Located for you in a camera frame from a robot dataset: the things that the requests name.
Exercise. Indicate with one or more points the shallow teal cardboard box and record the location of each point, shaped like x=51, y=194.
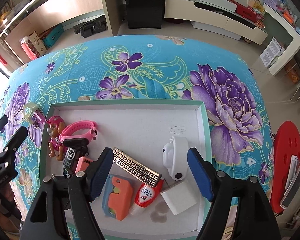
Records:
x=140, y=130

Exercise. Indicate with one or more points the white television cabinet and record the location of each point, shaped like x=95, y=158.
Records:
x=215, y=22

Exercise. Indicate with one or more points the yellow box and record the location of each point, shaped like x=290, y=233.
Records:
x=255, y=7

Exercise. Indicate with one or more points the brown cardboard carton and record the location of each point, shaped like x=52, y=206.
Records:
x=37, y=43

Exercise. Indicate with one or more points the red packet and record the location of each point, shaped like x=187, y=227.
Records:
x=27, y=50

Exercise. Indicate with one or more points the white desk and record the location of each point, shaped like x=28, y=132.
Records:
x=287, y=52

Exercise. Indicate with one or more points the white printed sheet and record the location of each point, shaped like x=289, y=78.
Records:
x=271, y=52

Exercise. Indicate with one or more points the red plastic stool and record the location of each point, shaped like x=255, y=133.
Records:
x=287, y=142

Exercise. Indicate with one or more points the white plastic bar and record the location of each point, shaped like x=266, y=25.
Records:
x=292, y=172

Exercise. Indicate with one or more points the orange and blue toy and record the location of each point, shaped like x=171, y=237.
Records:
x=120, y=200

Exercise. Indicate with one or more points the colourful toy boxes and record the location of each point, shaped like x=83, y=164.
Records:
x=281, y=7

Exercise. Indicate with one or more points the puppy toy figure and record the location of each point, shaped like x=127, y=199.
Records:
x=55, y=130

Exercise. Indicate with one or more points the gold black patterned bar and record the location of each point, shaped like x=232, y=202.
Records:
x=137, y=167

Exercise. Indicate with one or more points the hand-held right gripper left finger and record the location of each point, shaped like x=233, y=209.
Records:
x=102, y=172

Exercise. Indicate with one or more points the black water dispenser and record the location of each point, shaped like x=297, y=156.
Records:
x=143, y=5

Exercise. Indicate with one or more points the white flat box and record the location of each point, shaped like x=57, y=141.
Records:
x=215, y=1

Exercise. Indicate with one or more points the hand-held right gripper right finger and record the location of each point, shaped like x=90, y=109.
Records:
x=200, y=172

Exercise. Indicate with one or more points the golden ornament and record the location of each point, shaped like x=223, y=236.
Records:
x=4, y=18

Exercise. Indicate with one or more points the red and white glue stick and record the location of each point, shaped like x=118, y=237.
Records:
x=145, y=195

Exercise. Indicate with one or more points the floral blanket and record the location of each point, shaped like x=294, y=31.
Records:
x=152, y=67

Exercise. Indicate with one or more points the wooden sideboard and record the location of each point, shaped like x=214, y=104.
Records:
x=65, y=7

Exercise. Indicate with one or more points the cream plastic bracket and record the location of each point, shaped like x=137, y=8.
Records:
x=30, y=111

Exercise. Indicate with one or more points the white charger plug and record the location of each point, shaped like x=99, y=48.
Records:
x=177, y=197

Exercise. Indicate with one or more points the black toy car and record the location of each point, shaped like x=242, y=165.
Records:
x=71, y=155

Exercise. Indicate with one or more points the black case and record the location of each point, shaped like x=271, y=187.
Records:
x=90, y=27

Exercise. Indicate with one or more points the red flat box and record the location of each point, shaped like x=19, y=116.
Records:
x=246, y=13

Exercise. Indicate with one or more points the pink smartwatch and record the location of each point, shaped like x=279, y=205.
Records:
x=77, y=130

